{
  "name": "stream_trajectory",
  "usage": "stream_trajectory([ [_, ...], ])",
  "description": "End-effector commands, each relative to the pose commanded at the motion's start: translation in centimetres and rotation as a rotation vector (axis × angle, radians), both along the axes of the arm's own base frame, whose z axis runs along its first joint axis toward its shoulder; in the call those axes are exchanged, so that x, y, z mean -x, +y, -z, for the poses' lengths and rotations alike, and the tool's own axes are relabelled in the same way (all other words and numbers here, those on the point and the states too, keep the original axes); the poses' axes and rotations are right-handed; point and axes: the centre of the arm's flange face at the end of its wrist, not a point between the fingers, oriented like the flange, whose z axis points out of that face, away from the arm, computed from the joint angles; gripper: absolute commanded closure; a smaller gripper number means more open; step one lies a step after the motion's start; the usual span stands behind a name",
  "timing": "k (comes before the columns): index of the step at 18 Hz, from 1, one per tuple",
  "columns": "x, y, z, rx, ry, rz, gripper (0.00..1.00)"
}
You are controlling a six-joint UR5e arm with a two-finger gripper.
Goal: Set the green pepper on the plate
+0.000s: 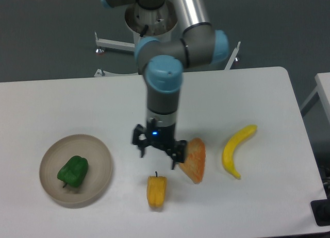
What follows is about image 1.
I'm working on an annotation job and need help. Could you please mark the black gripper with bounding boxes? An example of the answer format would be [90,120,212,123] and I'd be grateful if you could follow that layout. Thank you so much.
[132,119,187,170]

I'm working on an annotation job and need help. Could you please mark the green bell pepper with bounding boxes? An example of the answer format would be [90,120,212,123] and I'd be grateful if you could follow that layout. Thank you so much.
[57,155,89,188]

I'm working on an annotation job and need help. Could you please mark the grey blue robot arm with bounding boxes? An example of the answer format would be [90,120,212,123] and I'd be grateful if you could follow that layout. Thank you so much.
[100,0,229,164]

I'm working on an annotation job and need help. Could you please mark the yellow bell pepper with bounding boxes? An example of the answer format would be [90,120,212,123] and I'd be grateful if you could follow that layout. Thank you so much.
[146,171,167,208]

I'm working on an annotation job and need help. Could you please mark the beige round plate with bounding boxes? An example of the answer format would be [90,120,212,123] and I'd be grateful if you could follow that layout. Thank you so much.
[39,134,113,208]

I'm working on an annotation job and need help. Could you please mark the orange triangular bread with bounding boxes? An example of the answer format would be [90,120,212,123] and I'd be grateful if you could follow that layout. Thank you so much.
[179,138,206,184]

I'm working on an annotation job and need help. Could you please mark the yellow banana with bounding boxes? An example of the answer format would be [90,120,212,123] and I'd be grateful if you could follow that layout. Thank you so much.
[222,124,258,180]

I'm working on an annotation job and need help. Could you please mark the black device at edge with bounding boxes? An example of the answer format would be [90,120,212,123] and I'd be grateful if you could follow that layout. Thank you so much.
[310,199,329,227]

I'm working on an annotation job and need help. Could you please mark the white side table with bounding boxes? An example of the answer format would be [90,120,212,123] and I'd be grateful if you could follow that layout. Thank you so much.
[299,73,330,120]

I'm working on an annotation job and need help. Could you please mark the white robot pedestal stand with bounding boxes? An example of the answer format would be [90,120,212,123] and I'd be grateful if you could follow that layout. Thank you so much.
[95,0,229,74]

